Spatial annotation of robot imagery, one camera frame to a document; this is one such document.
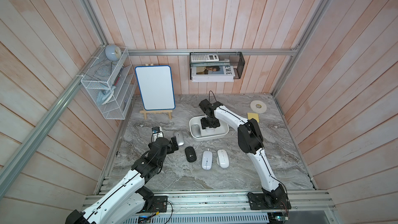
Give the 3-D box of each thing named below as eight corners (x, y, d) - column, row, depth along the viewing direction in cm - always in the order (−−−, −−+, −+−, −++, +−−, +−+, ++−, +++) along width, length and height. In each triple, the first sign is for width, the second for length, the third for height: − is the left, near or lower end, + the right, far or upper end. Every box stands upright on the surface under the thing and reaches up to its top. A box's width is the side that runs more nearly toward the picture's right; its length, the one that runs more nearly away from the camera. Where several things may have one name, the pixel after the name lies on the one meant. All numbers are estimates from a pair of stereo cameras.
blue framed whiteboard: (147, 116, 109) (131, 78, 82) (150, 103, 117) (136, 65, 90) (175, 116, 109) (168, 78, 82) (176, 103, 117) (170, 65, 90)
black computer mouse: (188, 163, 88) (187, 161, 86) (184, 149, 94) (184, 147, 91) (197, 160, 89) (197, 159, 87) (193, 147, 95) (193, 145, 92)
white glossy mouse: (216, 168, 86) (217, 166, 84) (215, 151, 93) (215, 149, 91) (229, 168, 86) (229, 166, 84) (226, 151, 93) (227, 149, 91)
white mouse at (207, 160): (201, 169, 86) (202, 168, 84) (201, 152, 93) (201, 150, 91) (213, 169, 86) (213, 168, 84) (212, 152, 93) (212, 150, 91)
